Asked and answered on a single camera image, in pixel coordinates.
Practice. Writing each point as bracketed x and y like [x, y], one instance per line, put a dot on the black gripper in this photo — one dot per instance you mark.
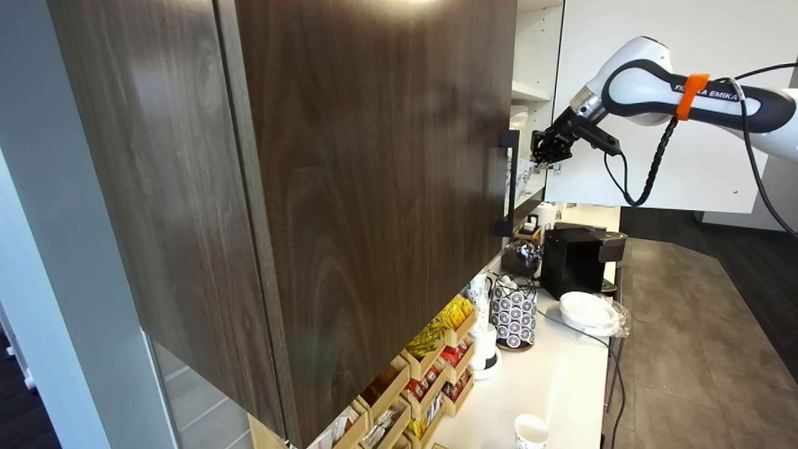
[566, 131]

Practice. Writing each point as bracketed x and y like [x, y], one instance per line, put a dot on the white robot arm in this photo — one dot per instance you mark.
[640, 59]

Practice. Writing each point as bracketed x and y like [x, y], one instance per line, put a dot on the black coffee machine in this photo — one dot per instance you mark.
[569, 262]

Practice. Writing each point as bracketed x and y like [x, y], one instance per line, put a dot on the stack of paper cups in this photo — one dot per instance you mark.
[478, 289]

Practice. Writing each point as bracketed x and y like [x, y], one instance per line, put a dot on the dark glass jar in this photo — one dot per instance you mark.
[519, 261]

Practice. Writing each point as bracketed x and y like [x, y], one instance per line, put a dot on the white paper plates in wrap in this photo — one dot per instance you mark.
[586, 313]

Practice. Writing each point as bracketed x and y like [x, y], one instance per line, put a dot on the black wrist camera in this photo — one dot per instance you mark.
[601, 141]

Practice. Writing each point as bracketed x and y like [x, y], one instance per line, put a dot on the white shelved wall cabinet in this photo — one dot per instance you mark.
[538, 50]

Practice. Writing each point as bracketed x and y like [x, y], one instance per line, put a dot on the dark wood wall cabinet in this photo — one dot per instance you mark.
[376, 207]

